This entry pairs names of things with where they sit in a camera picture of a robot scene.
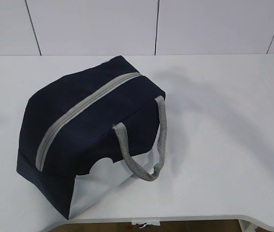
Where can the navy blue lunch bag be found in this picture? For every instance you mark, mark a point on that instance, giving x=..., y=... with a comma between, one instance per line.
x=89, y=131

